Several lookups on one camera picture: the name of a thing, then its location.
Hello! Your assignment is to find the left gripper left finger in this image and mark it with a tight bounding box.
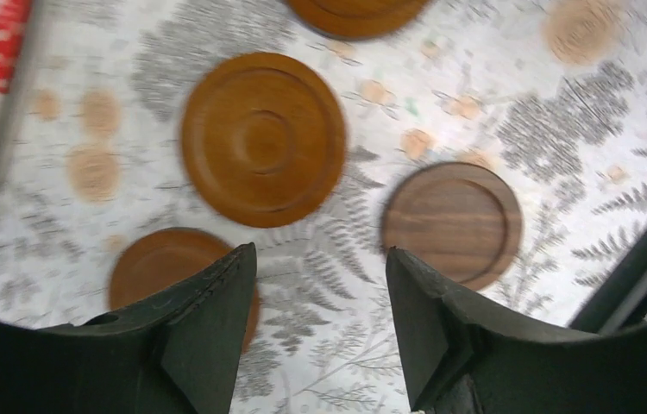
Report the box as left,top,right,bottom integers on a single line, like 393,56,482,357
0,243,257,413

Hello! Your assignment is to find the brown coaster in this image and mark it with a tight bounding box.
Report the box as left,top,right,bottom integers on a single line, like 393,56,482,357
108,227,261,355
179,52,348,229
286,0,430,41

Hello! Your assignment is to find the dark walnut coaster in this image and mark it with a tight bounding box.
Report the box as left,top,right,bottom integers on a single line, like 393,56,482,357
380,162,523,291

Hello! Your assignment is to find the floral tablecloth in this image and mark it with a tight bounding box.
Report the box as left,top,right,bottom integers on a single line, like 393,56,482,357
0,1,647,413

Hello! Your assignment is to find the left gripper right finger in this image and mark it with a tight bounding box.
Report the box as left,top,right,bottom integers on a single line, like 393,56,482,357
386,248,647,413

